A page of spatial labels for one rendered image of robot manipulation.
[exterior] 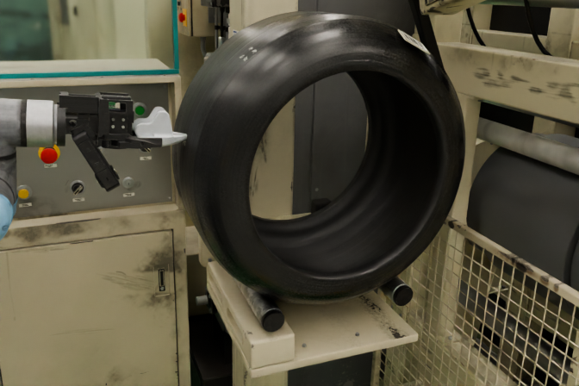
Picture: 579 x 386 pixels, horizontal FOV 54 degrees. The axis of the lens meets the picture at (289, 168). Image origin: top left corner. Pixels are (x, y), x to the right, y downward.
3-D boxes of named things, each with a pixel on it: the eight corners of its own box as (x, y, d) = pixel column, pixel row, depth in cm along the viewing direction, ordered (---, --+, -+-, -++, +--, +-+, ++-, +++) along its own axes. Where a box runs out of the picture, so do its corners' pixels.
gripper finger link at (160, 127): (192, 113, 96) (136, 111, 93) (190, 147, 98) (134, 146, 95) (189, 109, 99) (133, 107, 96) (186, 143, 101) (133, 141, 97)
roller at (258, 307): (236, 239, 137) (230, 255, 138) (219, 234, 135) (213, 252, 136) (289, 313, 106) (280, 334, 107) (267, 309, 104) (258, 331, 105)
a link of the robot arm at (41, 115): (26, 152, 88) (28, 140, 95) (58, 152, 90) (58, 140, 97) (26, 104, 86) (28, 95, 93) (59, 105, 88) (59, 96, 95)
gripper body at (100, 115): (138, 101, 92) (57, 97, 87) (135, 152, 94) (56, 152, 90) (132, 93, 99) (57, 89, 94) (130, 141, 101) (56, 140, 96)
